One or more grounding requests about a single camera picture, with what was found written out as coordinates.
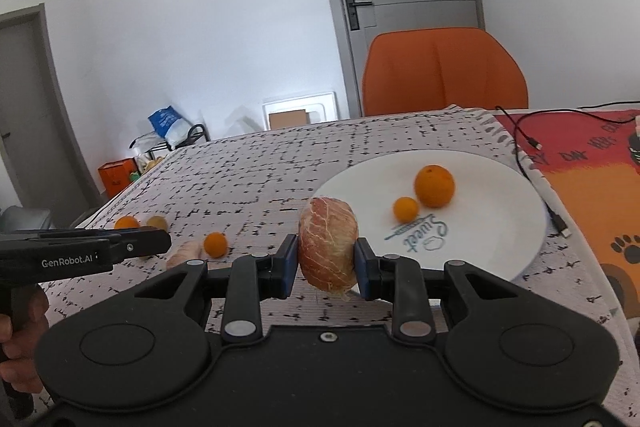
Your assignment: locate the black metal rack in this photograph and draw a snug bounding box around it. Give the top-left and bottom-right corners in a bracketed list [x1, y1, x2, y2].
[131, 124, 208, 162]

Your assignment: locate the large orange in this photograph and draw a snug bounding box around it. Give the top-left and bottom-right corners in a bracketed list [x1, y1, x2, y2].
[414, 164, 456, 208]

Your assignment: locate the white picture frame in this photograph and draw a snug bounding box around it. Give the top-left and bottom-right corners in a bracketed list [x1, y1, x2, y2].
[262, 92, 338, 130]

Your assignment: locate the person's left hand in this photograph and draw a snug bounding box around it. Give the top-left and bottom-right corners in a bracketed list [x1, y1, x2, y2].
[0, 285, 51, 394]

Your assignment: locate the large peeled pomelo piece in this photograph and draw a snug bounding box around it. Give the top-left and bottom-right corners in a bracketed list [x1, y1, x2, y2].
[298, 197, 360, 294]

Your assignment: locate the black usb cable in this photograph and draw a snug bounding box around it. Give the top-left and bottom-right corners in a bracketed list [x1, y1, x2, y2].
[495, 106, 572, 239]

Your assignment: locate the grey side door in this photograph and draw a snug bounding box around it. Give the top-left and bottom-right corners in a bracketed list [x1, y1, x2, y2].
[0, 4, 103, 228]

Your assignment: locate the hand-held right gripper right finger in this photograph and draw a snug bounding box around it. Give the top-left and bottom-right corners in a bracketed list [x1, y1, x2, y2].
[353, 237, 524, 344]

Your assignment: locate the blue plastic bag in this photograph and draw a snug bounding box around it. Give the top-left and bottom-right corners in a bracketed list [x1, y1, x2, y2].
[147, 106, 193, 148]

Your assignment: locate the black door handle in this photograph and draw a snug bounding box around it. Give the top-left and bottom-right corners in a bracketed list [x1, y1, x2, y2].
[344, 0, 375, 32]

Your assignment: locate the white round plate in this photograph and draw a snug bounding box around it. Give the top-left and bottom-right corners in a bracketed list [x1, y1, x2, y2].
[316, 150, 548, 286]

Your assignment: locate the small peeled pomelo segment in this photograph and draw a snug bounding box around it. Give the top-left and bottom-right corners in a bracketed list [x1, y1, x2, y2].
[166, 241, 203, 270]

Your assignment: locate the orange printed table mat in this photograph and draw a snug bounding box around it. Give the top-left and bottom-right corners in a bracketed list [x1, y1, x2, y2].
[492, 109, 640, 323]

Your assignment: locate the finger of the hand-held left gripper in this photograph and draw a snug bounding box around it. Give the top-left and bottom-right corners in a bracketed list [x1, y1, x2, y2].
[97, 228, 172, 267]

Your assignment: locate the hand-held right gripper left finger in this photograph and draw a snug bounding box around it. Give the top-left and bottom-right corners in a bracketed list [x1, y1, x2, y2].
[134, 234, 301, 344]

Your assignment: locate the orange chair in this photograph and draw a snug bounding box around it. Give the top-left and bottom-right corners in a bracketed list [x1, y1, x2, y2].
[361, 27, 530, 116]

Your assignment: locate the orange box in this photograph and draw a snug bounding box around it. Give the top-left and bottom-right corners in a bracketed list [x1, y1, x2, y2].
[97, 159, 138, 198]

